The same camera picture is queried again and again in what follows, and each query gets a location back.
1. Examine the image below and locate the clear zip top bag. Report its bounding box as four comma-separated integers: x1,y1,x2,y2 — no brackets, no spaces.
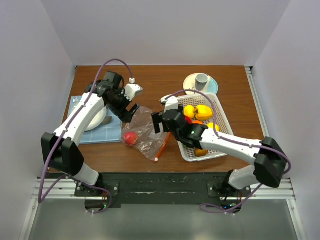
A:
120,106,170,163

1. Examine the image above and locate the red fake apple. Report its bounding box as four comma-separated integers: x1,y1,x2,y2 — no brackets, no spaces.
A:
123,131,138,146

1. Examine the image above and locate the blue checkered cloth mat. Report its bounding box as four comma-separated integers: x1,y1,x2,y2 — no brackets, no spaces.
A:
55,93,122,145

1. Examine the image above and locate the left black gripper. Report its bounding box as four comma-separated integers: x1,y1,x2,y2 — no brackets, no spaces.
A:
107,87,140,123

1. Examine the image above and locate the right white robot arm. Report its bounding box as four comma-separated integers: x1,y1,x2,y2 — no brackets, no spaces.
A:
151,106,291,197

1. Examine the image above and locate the yellow fake lemon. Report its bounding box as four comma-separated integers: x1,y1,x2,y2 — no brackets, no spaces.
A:
206,122,220,132

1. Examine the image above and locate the purple cable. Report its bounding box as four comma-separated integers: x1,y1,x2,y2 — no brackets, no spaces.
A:
164,89,292,214
37,58,135,215

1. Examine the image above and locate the orange fake fruit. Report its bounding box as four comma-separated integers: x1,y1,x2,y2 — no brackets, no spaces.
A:
192,120,203,125

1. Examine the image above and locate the white ceramic bowl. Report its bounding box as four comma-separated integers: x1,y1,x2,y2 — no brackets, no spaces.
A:
85,106,107,132

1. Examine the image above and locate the white perforated plastic basket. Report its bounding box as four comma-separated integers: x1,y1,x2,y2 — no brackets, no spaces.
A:
174,92,235,163

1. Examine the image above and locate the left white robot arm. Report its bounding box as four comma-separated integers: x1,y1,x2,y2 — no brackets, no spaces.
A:
41,71,143,196

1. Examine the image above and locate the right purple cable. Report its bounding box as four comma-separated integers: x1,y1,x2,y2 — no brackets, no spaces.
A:
164,89,292,214

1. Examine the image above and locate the small red fake fruit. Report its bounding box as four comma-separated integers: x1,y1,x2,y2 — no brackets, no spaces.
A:
184,115,192,124

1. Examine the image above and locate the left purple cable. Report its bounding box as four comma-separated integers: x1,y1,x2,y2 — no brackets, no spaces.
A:
37,58,135,215

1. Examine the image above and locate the aluminium frame rail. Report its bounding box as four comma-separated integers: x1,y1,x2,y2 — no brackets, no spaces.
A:
244,66,296,200

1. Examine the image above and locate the yellow fake bell pepper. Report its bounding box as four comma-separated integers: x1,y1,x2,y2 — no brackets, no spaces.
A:
183,105,196,120

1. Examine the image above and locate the pastel ceramic plate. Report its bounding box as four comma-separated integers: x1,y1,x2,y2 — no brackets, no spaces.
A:
183,73,219,95

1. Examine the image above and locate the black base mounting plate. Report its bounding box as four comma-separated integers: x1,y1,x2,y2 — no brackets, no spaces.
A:
37,171,279,209

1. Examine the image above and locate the metal spoon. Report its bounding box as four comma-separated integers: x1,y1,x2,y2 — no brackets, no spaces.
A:
101,116,113,125

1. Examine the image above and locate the small grey cup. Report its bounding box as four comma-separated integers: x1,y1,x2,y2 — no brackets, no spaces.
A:
195,73,209,91

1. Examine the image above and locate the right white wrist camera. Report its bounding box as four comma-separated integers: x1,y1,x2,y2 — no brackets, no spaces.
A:
160,95,179,113

